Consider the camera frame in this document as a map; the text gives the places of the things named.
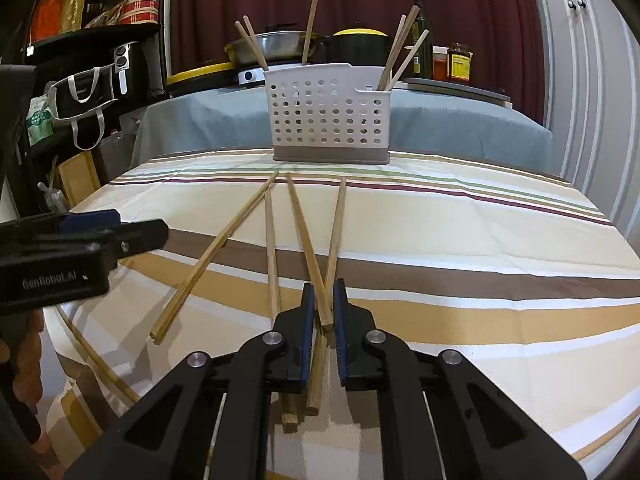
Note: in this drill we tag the yellow label sauce jar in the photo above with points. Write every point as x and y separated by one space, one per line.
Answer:
459 58

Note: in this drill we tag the black pot yellow lid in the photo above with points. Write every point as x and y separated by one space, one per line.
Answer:
358 46

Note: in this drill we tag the grey cutting board tray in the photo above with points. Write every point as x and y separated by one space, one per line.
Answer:
459 90

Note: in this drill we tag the gold packet on shelf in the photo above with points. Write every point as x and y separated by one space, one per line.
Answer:
71 15

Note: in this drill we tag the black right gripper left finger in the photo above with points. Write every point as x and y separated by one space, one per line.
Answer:
208 417

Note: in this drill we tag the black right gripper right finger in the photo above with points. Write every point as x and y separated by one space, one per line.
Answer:
440 416

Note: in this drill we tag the person's left hand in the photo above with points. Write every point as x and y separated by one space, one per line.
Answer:
21 386

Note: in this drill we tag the steel wok with lid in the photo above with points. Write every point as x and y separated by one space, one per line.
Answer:
278 47

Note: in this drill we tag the striped tablecloth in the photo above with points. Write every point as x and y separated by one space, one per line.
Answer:
519 272

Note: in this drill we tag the black air fryer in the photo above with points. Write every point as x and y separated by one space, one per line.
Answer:
127 78

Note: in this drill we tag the white induction cooker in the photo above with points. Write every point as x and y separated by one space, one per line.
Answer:
256 75

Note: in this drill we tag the perforated white utensil caddy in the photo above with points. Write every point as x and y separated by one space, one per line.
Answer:
328 113

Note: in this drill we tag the orange packet on shelf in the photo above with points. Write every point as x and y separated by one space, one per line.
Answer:
46 21

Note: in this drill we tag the wooden board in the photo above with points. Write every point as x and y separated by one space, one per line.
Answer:
78 177

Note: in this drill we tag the black shelf unit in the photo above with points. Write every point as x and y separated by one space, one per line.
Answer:
54 102

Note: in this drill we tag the flat yellow-rimmed black pan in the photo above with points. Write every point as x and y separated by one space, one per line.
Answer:
212 76

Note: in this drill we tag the white cabinet doors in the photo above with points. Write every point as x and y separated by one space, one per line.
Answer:
591 104

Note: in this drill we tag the dark red curtain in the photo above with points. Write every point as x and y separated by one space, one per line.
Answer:
504 35

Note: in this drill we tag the grey-blue table cover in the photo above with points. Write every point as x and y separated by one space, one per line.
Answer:
421 122

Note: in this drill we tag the red white checked tin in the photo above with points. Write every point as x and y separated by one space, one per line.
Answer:
139 12

